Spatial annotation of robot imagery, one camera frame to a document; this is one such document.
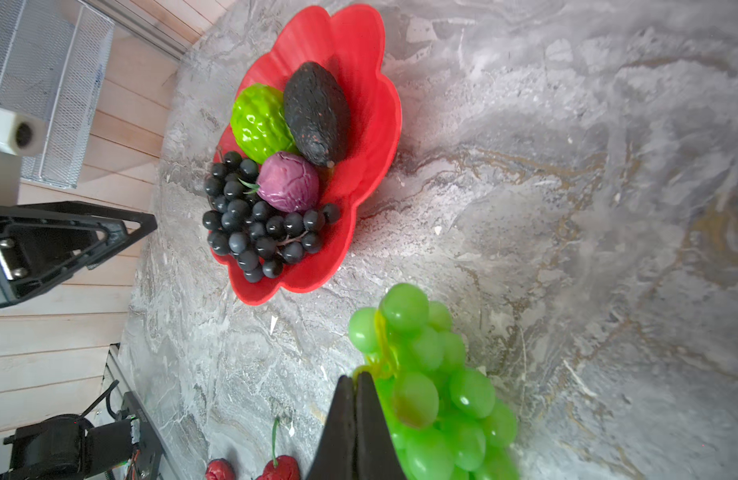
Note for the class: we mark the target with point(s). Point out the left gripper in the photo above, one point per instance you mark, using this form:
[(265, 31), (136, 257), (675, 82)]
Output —
[(44, 245)]

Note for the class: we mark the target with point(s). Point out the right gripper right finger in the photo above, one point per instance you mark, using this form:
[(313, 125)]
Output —
[(375, 454)]

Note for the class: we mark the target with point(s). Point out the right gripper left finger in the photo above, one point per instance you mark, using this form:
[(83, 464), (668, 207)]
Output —
[(334, 459)]

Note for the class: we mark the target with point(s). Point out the green grape bunch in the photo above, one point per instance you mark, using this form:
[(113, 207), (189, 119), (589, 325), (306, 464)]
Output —
[(444, 418)]

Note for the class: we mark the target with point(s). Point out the black grape bunch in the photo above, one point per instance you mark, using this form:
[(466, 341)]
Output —
[(261, 239)]

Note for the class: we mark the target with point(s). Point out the green custard apple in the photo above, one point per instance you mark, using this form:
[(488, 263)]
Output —
[(258, 123)]

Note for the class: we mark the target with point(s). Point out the purple fig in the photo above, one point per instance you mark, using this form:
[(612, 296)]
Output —
[(289, 183)]

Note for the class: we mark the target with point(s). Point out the dark avocado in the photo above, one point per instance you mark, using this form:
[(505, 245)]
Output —
[(318, 115)]

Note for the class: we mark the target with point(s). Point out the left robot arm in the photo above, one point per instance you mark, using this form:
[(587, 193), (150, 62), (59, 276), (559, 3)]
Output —
[(69, 446)]

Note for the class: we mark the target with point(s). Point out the red flower-shaped fruit bowl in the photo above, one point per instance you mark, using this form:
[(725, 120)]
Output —
[(351, 45)]

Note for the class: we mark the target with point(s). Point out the red cherry cluster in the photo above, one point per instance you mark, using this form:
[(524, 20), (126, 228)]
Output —
[(279, 467)]

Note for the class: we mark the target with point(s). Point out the red cherry lower left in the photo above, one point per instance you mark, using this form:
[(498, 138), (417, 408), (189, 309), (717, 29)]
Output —
[(220, 469)]

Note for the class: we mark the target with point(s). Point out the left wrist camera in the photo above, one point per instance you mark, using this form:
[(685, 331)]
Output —
[(21, 135)]

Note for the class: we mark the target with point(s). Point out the aluminium mounting rail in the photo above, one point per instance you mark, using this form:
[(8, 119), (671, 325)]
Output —
[(108, 409)]

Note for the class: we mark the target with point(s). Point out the white wire mesh shelf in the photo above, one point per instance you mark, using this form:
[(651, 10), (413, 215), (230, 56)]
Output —
[(53, 58)]

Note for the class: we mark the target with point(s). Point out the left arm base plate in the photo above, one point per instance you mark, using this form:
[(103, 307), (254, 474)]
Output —
[(148, 449)]

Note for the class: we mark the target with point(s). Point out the aluminium frame bar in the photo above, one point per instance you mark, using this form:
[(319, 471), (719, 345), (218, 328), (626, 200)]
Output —
[(150, 22)]

